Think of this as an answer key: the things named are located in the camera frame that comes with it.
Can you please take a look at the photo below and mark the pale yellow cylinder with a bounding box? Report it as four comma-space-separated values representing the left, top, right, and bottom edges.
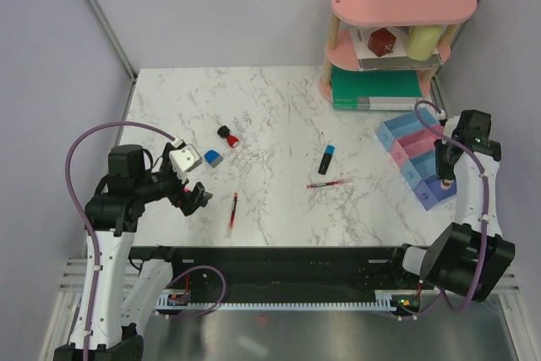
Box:
405, 25, 442, 61

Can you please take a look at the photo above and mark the red black pen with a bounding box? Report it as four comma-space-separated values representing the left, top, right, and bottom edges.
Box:
227, 192, 238, 238

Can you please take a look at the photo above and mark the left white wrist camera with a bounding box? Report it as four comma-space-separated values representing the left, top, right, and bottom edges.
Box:
168, 145, 202, 183

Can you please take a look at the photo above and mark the red black stamp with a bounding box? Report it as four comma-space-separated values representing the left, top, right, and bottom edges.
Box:
217, 125, 239, 148

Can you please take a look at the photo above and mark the blue cap black highlighter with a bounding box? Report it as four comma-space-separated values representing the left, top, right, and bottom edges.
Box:
318, 145, 335, 175

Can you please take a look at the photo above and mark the light blue drawer bin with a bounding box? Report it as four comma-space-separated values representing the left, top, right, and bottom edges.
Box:
377, 112, 425, 152

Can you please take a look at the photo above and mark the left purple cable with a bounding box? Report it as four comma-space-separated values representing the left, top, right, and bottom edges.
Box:
63, 122, 183, 361

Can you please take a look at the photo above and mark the blue grey eraser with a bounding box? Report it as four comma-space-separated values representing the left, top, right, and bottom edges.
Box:
204, 150, 223, 168

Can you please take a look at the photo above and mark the white cable duct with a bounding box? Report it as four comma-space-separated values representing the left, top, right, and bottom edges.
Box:
155, 293, 420, 313

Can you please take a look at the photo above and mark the white book on shelf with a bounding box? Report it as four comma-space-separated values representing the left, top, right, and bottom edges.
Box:
348, 27, 451, 71

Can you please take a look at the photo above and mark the green grey book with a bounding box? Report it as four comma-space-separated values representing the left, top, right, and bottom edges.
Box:
331, 67, 423, 111

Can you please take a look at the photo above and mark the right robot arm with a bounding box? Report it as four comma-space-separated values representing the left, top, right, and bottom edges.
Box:
386, 110, 516, 304

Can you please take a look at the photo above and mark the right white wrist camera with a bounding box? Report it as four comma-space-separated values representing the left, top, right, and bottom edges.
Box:
443, 116, 460, 138

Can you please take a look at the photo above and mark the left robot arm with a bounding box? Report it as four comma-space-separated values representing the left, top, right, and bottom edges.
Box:
53, 140, 212, 360

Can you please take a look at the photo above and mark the purple drawer bin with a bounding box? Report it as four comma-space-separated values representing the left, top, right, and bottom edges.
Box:
413, 176, 456, 211

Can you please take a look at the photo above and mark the pink drawer bin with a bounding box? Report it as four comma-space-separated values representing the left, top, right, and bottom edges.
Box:
390, 129, 439, 168

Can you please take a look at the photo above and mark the red gel pen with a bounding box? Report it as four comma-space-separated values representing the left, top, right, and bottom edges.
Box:
306, 179, 351, 189

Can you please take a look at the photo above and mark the pink wooden shelf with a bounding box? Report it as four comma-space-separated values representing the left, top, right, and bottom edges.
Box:
320, 0, 478, 101

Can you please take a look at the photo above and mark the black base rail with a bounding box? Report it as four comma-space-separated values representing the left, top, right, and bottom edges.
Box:
130, 246, 418, 304

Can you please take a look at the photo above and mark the dark red cube box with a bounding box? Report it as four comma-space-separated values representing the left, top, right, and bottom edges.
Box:
367, 28, 397, 57

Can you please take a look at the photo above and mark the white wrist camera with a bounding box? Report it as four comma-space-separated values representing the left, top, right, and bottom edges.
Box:
443, 116, 460, 138
168, 145, 202, 183

